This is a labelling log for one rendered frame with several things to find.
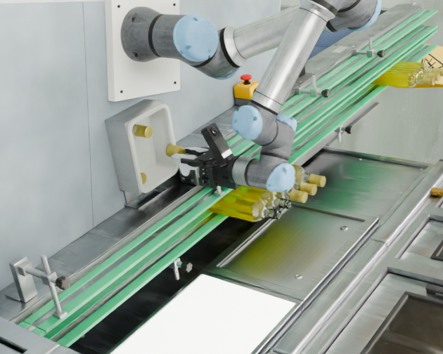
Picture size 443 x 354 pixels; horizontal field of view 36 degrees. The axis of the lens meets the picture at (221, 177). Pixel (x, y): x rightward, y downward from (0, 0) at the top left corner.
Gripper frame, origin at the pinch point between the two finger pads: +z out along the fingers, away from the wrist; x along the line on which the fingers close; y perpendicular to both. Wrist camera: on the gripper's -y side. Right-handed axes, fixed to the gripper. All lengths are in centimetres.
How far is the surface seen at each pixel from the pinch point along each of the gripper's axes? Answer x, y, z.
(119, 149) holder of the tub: -9.2, -2.5, 13.4
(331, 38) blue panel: 137, 6, 24
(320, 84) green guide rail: 82, 7, 0
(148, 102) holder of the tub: 5.1, -11.3, 13.6
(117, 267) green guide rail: -31.9, 18.9, -1.8
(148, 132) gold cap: 0.1, -4.5, 10.6
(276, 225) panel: 26.5, 34.5, -12.4
